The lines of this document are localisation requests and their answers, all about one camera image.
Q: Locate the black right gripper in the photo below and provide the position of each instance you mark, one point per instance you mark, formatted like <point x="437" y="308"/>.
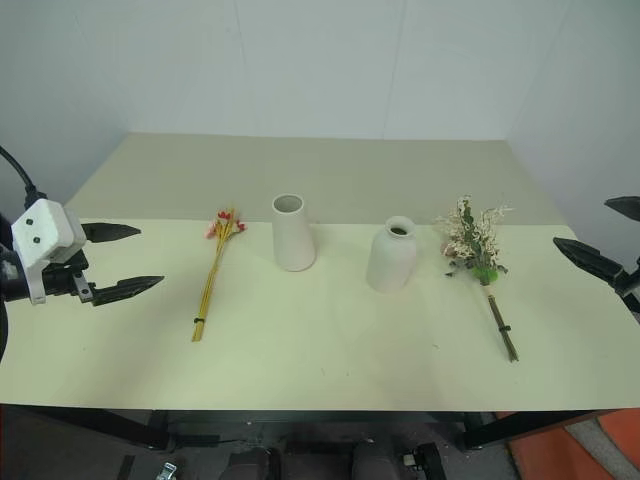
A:
<point x="631" y="286"/>

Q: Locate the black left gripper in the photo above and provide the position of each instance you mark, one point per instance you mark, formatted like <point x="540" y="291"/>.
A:
<point x="65" y="282"/>

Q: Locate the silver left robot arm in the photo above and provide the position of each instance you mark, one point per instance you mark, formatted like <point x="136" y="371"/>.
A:
<point x="9" y="285"/>

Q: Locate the tapered white ceramic vase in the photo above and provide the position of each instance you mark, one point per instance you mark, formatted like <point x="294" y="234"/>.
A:
<point x="294" y="240"/>

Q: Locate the bottle-shaped white ceramic vase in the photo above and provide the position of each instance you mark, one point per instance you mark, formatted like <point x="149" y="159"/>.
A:
<point x="392" y="260"/>

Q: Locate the yellow-stemmed red flower bunch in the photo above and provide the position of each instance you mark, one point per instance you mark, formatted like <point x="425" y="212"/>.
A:
<point x="218" y="265"/>

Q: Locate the dried white green flower bouquet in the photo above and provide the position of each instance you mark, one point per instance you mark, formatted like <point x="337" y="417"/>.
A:
<point x="474" y="250"/>

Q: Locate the black metal table leg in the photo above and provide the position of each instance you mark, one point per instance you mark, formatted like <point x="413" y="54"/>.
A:
<point x="100" y="426"/>
<point x="525" y="426"/>

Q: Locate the small silver metal clip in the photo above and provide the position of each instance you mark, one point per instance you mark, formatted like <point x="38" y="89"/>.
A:
<point x="169" y="471"/>

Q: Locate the orange floor mat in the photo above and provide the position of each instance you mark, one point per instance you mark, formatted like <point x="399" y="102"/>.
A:
<point x="600" y="450"/>

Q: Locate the black table crossbeam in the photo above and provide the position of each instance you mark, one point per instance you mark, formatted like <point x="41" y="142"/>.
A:
<point x="310" y="422"/>

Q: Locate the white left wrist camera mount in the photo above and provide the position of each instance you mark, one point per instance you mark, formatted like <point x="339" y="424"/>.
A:
<point x="45" y="235"/>

